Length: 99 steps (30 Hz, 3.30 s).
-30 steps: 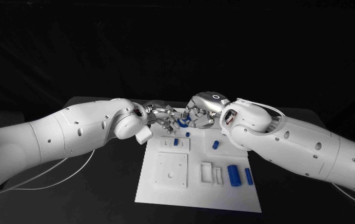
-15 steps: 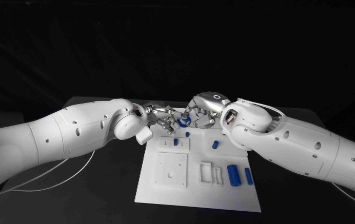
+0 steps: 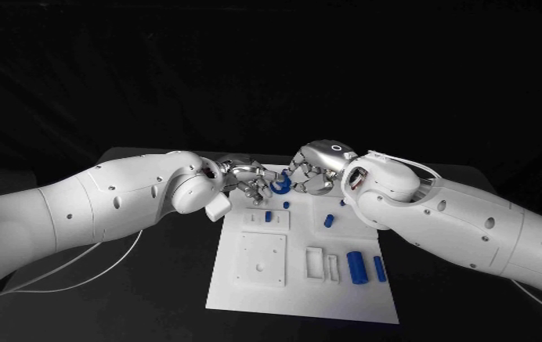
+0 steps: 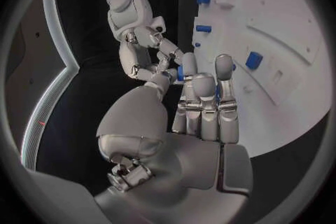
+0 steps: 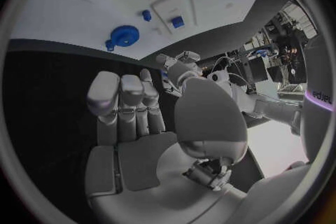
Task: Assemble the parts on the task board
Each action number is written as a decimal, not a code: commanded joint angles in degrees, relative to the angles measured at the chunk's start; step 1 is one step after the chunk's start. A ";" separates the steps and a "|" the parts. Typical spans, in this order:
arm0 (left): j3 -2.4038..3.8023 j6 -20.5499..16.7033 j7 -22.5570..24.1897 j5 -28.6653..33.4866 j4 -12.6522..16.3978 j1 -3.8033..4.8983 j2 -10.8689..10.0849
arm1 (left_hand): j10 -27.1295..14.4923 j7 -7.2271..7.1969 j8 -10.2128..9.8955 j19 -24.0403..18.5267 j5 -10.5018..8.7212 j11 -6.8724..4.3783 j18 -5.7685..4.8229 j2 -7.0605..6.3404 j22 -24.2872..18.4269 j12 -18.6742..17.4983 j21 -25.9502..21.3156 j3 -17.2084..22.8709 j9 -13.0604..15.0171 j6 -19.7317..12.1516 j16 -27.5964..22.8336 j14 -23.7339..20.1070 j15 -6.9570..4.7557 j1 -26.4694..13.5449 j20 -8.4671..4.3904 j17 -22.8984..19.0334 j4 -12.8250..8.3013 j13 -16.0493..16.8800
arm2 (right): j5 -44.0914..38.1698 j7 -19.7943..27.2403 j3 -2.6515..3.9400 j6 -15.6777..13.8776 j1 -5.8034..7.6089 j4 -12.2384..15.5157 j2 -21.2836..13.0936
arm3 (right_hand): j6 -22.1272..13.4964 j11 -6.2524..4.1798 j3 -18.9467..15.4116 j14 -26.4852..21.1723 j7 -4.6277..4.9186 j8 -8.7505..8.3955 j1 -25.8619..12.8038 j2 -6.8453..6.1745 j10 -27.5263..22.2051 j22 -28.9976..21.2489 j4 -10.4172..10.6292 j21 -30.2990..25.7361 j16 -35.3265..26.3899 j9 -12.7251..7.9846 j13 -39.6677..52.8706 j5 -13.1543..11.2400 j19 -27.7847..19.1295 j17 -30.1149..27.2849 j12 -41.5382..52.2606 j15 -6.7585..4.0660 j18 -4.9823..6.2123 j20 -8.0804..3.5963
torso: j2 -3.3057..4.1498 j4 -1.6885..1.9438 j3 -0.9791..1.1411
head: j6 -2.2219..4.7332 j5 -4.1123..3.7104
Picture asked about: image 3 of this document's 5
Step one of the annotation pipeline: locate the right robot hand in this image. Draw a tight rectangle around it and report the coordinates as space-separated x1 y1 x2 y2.
286 139 359 196

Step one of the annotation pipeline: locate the white cable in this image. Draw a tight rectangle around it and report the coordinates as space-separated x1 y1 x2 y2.
0 240 103 292
367 149 442 180
0 229 144 295
508 278 542 305

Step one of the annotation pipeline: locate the blue gear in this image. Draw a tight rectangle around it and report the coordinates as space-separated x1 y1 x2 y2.
268 171 294 195

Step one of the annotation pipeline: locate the white task board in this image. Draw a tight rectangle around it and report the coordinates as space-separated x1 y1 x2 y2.
204 163 399 325

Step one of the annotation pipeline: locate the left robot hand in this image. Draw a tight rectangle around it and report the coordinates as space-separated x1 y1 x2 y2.
213 153 294 207

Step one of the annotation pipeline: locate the thin long blue cylinder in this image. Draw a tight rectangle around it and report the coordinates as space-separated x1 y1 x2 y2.
372 255 387 283

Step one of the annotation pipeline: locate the thick long blue cylinder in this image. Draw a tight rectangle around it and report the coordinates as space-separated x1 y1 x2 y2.
346 250 369 286

